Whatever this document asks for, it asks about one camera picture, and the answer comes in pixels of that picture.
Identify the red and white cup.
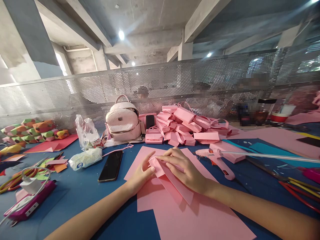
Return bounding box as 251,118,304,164
271,104,297,123

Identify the flat pink paper box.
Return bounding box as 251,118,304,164
209,143,247,164

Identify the person's right hand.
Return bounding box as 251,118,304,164
155,147,218,197

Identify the pale pink backpack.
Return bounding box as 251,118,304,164
105,95,142,142

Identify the small black phone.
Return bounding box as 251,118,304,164
145,115,156,130

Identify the red paper sheet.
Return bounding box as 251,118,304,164
23,134,79,154

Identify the perforated metal screen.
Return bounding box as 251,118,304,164
0,47,320,130

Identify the pile of pink paper handbags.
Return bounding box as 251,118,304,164
156,102,239,147

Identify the white charger cable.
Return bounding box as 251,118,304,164
0,167,52,226

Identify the teal paper sheet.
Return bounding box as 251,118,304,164
222,138,320,168

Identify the pink glue gun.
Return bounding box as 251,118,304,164
195,148,236,181

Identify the long white glue stick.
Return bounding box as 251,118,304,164
218,149,320,161

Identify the person's left hand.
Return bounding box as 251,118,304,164
126,157,157,196

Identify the magenta power strip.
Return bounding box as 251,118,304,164
3,180,57,222

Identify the white charger plug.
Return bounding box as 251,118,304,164
19,177,42,195

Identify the wide pink paper sheet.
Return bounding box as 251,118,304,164
225,113,320,160

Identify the pink paper piece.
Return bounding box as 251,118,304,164
148,155,195,206

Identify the pile of colourful paper boxes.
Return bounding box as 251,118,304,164
0,118,70,145

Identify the thin pink paper strap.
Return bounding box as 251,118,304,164
102,143,135,157

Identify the black paper sheet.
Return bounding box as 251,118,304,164
296,137,320,148

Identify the white plastic packet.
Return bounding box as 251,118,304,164
68,148,103,171

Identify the glass jar with black lid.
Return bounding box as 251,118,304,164
255,98,277,126

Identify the single pink paper bag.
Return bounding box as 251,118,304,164
145,126,165,144

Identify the clear plastic bag with cartons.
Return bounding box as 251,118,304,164
75,114,105,151

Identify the large pink paper sheet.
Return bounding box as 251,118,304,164
137,172,257,240
124,146,218,184

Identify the magenta plastic object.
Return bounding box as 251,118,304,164
297,167,320,185

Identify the black smartphone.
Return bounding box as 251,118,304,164
98,150,124,183

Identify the heap of coloured paper scraps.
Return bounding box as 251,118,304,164
31,153,69,174

